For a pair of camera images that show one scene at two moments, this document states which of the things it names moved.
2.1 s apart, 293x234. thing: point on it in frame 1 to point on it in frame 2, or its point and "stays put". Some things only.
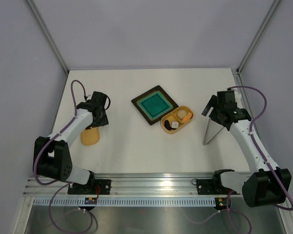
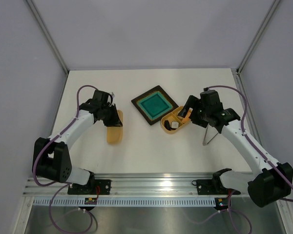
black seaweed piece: [167, 125] stays put
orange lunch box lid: [90, 137] to [115, 134]
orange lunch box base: [177, 118] stays put
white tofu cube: [175, 125] stays put
